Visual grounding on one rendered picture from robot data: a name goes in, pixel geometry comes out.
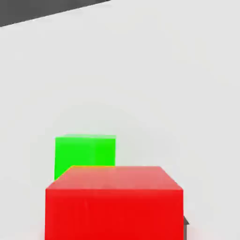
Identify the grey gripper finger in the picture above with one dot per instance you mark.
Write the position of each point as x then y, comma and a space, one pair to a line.
185, 227

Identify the small red cube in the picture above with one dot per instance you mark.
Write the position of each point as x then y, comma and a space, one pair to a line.
114, 211

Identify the small green cube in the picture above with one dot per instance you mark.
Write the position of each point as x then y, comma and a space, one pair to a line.
82, 151

